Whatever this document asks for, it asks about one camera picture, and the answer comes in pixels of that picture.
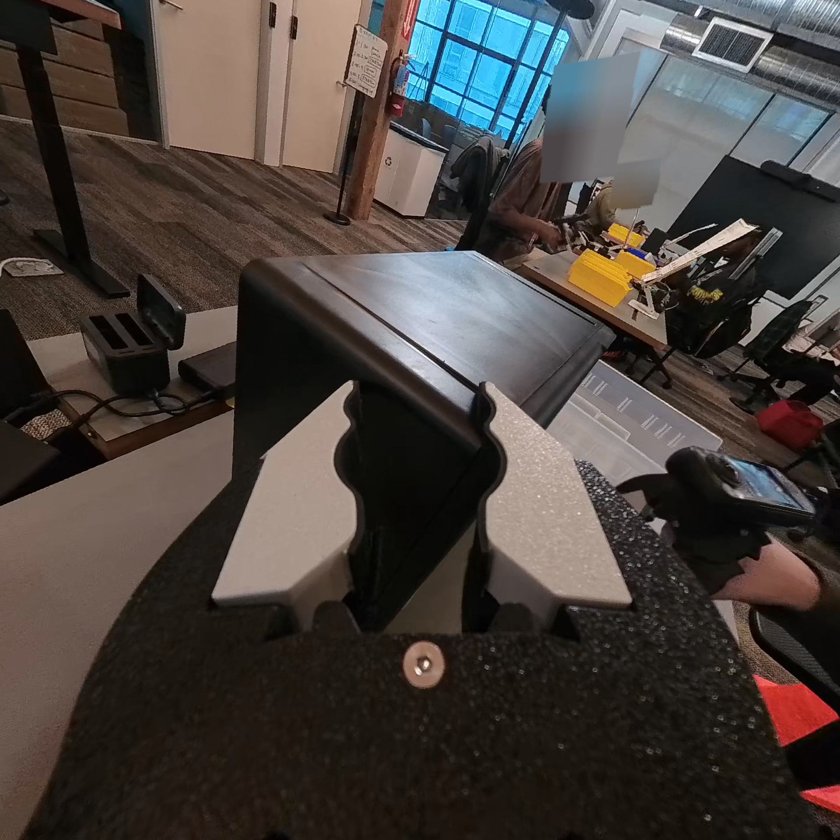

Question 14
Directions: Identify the red fire extinguisher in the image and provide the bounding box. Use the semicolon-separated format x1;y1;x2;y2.
388;51;414;116

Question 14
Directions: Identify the silver ceiling duct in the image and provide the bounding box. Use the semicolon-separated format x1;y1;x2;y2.
656;0;840;89

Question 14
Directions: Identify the whiteboard sign stand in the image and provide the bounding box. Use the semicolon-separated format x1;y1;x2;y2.
324;23;389;226

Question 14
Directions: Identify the stack of cardboard boxes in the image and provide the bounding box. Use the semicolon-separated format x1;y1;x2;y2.
0;26;129;135

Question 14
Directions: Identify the ceiling air vent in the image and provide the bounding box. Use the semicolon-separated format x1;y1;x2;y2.
692;16;775;73

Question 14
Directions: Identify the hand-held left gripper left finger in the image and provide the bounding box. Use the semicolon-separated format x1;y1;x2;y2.
210;381;367;630

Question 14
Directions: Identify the red bin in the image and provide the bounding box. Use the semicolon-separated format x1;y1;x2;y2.
755;400;824;452

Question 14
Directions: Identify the grey top desk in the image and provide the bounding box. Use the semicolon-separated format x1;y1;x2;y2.
518;252;673;388

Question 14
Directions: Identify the white recycling bin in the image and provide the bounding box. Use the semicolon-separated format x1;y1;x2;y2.
374;125;450;219

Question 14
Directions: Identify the black battery charger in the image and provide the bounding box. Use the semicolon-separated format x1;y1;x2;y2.
79;272;186;396

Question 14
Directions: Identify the large clear plastic bin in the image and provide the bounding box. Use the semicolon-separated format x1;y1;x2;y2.
548;361;710;519

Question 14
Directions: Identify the wooden pillar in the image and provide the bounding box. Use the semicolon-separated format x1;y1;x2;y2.
344;0;411;221

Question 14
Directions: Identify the black flat box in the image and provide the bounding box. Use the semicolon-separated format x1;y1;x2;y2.
0;420;61;506

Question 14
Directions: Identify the black power bank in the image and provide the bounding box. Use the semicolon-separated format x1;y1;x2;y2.
177;341;237;400

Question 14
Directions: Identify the dark plaid office chair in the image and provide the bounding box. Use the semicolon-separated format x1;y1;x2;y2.
718;298;818;414

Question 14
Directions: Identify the stack of yellow bins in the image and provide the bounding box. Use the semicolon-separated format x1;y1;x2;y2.
567;223;657;308

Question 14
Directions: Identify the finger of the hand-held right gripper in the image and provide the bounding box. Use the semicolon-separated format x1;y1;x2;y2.
616;474;672;502

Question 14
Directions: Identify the slanted white board stand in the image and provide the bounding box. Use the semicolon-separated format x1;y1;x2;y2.
626;220;762;319

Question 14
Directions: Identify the wooden edged desk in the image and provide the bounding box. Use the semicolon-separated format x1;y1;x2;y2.
0;0;132;299

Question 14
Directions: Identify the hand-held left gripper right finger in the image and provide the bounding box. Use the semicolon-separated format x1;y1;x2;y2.
471;381;634;630

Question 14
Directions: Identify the office chair with grey jacket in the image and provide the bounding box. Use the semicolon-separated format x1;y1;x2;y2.
449;136;511;217

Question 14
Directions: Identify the black cable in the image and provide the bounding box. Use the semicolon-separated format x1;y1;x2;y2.
13;387;231;422

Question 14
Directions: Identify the black drawer cabinet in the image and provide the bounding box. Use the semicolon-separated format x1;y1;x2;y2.
233;251;616;632

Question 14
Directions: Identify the black flat panel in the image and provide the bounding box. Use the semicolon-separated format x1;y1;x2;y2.
0;308;53;421

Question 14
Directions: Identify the black floor lamp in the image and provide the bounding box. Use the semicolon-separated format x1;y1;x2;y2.
521;0;596;145

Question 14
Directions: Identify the white door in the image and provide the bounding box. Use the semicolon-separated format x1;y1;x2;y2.
154;0;262;160
282;0;362;173

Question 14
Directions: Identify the black object with red trim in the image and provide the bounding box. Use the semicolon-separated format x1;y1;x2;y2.
753;675;840;815

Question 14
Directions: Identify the black monitor screen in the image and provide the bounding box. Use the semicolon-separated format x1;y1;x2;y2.
666;155;840;299

